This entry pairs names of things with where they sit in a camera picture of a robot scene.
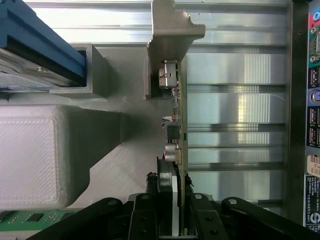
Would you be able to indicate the green RAM stick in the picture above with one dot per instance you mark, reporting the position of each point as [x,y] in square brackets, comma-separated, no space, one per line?
[25,220]

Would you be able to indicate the hard disk in blue carrier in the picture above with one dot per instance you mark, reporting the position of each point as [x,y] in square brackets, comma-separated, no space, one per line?
[37,37]

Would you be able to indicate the open grey PC case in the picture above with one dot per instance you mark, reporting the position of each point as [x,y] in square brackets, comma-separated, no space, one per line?
[295,100]

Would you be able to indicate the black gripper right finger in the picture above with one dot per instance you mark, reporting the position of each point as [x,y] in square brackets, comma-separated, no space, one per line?
[207,220]

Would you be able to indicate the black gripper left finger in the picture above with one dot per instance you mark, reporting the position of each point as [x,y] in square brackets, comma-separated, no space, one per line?
[145,220]

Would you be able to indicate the grey printed parts rack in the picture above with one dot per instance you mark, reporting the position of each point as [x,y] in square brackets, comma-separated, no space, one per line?
[30,155]

